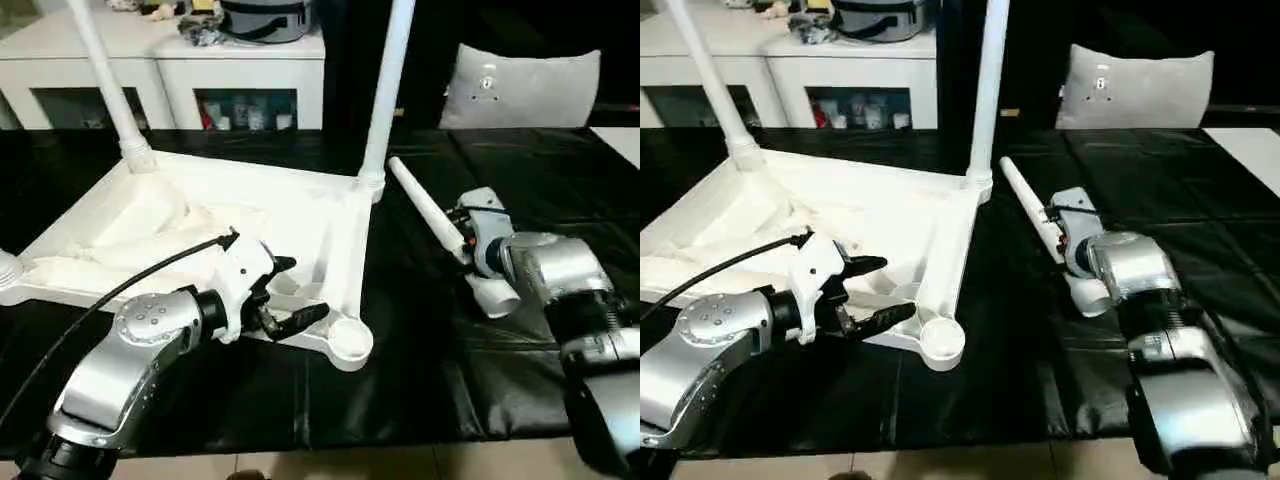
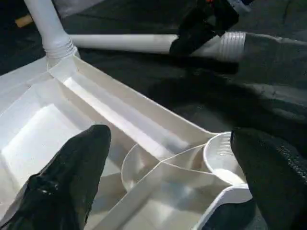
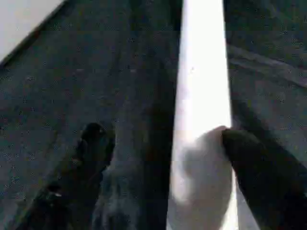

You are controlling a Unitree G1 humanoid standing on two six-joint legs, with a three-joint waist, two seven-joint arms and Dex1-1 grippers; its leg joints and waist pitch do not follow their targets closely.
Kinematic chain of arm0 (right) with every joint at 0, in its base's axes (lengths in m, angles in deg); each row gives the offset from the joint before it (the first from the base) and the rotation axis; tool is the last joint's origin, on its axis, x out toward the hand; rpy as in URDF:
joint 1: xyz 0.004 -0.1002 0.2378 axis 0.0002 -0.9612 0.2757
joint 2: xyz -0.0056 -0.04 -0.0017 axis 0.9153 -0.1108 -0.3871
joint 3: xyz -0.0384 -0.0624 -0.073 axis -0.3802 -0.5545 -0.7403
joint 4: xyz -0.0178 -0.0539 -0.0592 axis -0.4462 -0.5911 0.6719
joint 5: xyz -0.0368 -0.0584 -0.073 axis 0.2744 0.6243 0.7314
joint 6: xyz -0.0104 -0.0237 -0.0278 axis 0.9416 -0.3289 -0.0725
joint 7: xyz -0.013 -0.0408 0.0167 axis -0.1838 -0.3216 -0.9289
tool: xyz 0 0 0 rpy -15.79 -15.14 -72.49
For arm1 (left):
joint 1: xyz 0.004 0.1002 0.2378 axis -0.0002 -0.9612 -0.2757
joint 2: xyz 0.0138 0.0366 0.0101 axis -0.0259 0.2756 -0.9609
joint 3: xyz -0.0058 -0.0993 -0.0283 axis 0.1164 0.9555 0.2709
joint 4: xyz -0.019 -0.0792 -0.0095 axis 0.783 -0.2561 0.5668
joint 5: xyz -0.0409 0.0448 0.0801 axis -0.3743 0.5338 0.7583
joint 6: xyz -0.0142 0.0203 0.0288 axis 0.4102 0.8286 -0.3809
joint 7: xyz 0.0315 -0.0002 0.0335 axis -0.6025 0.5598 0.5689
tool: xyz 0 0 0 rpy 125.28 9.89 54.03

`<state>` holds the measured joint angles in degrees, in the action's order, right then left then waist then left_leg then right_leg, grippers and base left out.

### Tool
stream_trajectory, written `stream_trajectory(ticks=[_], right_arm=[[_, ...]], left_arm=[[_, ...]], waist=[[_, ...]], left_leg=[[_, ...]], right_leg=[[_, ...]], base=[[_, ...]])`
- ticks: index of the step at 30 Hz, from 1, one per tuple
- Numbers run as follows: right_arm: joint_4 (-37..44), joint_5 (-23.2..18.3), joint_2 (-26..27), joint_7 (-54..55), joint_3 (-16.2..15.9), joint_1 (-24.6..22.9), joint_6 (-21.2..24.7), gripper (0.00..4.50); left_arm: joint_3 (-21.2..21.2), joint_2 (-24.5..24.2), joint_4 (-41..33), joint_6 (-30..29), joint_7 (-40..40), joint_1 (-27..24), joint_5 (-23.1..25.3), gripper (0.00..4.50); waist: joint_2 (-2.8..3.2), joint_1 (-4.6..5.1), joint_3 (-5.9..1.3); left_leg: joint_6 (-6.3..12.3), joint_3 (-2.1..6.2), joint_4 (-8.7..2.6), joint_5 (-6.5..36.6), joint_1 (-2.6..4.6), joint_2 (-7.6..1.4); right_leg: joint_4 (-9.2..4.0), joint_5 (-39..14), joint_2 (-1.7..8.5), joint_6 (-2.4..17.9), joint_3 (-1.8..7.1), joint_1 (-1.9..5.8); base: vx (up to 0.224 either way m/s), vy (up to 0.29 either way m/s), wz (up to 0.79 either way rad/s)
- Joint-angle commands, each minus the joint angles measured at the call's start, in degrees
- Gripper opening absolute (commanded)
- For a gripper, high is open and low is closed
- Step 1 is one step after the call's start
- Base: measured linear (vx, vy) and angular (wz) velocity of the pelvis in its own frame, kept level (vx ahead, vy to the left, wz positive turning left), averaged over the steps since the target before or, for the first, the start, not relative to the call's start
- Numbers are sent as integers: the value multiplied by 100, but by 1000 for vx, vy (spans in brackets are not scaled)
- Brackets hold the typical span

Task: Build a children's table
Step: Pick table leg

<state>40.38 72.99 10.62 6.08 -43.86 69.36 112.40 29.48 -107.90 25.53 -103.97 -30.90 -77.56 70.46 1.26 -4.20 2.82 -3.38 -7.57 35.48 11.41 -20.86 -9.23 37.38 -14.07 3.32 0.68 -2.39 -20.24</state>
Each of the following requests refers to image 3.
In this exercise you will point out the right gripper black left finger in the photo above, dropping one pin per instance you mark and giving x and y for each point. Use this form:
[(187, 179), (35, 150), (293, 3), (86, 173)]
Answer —
[(79, 172)]

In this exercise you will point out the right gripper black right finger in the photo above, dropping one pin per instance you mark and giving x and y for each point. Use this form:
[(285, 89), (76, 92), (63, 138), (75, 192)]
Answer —
[(268, 179)]

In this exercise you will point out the white plastic table leg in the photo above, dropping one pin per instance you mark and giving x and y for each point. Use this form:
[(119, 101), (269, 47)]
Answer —
[(204, 83)]

